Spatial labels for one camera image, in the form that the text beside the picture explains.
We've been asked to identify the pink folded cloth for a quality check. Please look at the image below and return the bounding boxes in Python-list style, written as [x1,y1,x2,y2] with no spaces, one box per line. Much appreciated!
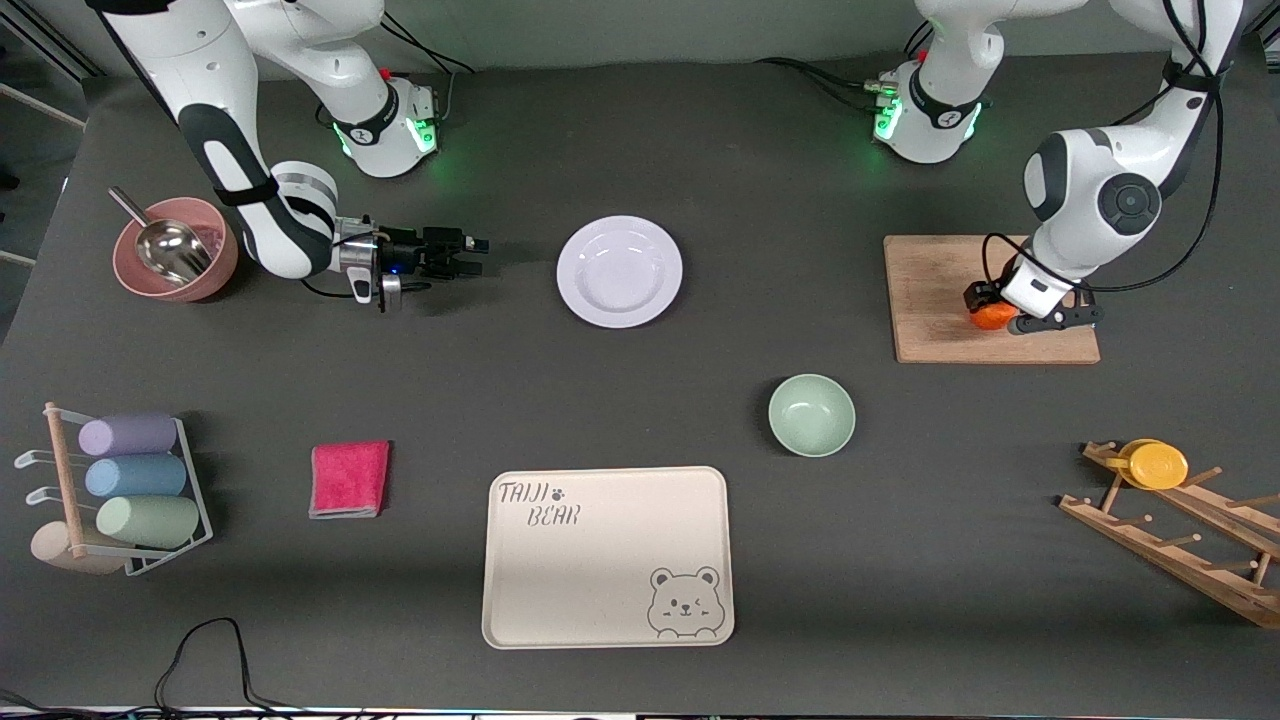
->
[308,440,392,520]

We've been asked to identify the black right arm base cables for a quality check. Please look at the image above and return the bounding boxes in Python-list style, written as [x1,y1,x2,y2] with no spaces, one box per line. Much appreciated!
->
[378,15,476,131]

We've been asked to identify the yellow cup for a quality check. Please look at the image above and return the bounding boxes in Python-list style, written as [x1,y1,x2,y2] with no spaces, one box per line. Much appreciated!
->
[1117,438,1190,491]

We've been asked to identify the thin black table cable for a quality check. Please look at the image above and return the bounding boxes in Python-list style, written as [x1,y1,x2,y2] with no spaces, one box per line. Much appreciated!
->
[0,617,301,720]

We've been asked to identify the black arm base cables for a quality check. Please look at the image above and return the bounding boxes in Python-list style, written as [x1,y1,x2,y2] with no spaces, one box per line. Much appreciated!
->
[378,15,476,131]
[755,55,901,116]

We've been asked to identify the wooden cutting board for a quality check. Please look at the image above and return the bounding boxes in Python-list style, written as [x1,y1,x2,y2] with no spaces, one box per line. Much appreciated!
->
[883,235,1102,365]

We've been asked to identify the black left arm base cables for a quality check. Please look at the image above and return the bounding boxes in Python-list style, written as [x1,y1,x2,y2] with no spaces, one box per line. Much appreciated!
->
[755,55,901,116]

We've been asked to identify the pink bowl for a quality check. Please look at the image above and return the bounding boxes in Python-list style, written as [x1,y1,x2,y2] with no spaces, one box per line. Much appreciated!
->
[112,197,240,303]

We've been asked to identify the wooden rod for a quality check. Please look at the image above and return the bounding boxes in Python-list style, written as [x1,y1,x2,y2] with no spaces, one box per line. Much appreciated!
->
[44,402,89,559]

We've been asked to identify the blue cup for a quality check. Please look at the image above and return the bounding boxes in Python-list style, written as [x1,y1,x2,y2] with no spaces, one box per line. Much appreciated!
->
[84,455,188,499]

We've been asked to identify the cream tray with bear print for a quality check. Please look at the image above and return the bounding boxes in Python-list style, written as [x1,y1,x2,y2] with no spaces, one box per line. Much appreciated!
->
[482,466,736,651]

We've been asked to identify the metal scoop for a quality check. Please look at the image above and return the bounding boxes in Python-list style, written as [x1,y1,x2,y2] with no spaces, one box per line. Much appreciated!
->
[108,186,213,285]

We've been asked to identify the beige cup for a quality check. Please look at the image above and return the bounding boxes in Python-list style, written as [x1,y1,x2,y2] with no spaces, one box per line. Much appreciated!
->
[30,520,126,577]

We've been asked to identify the purple cup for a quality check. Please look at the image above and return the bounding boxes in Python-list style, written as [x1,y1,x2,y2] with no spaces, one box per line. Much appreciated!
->
[78,413,179,458]

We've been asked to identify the light green bowl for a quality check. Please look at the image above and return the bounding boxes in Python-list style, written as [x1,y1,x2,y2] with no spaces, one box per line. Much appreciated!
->
[768,373,857,459]

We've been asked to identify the green cup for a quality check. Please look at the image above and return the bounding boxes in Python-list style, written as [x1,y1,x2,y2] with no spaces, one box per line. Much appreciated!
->
[96,495,201,550]

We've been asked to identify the wooden peg rack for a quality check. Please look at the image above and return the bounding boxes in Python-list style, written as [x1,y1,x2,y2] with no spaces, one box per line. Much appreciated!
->
[1058,440,1280,631]

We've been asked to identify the white wire cup rack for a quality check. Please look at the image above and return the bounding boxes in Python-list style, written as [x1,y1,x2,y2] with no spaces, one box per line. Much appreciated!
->
[14,413,215,578]

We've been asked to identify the white round plate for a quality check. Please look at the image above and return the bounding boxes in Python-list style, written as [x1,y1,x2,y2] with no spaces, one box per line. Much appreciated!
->
[556,215,685,329]

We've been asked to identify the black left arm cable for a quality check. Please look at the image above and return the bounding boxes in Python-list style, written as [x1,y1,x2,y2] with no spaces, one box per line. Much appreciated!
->
[983,0,1226,296]

